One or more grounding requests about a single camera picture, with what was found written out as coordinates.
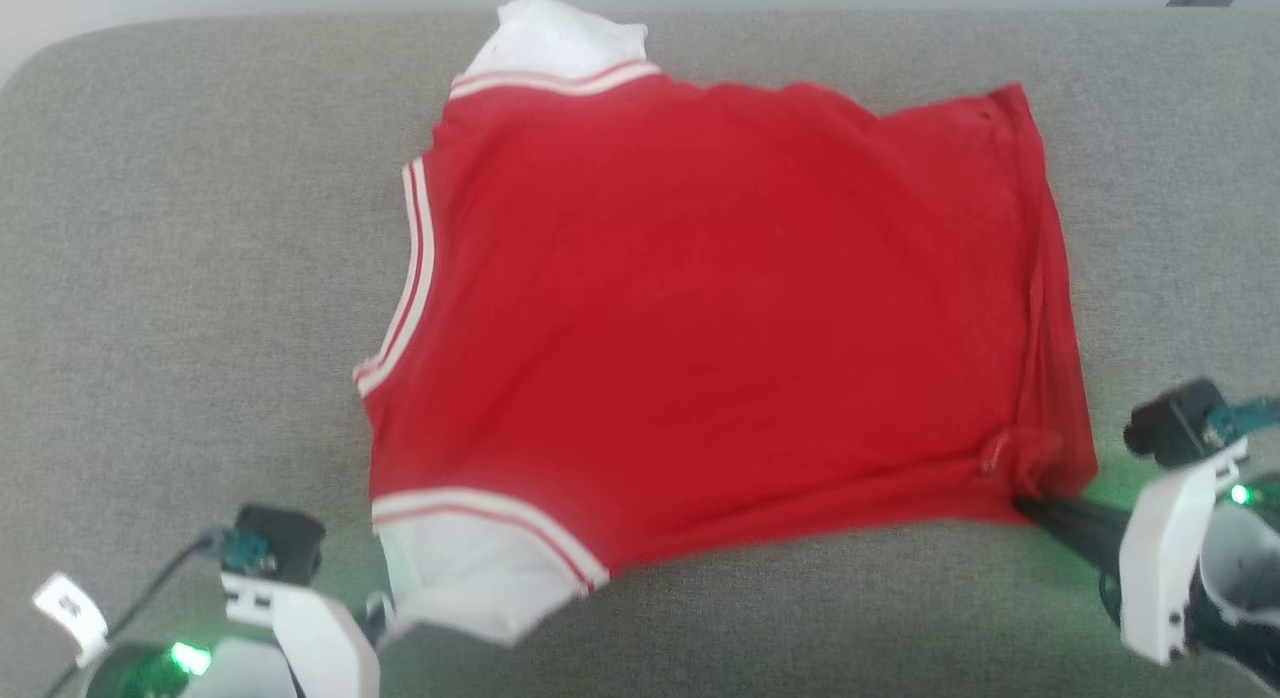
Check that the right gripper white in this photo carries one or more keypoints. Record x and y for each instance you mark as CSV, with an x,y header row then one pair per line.
x,y
1160,558

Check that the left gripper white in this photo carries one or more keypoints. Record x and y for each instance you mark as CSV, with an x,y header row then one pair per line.
x,y
310,628

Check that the red white jersey shirt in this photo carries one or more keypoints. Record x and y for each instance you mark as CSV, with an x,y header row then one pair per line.
x,y
700,308

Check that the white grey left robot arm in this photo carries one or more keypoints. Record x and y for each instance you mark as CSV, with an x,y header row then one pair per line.
x,y
250,678

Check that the grey fabric sofa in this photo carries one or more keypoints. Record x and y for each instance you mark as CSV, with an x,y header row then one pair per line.
x,y
200,228

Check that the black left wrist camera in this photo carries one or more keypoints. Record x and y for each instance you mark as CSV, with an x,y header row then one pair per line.
x,y
285,543

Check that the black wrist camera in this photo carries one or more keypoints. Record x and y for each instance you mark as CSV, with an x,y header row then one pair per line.
x,y
1175,423
285,543

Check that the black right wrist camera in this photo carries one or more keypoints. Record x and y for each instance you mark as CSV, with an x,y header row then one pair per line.
x,y
1175,423

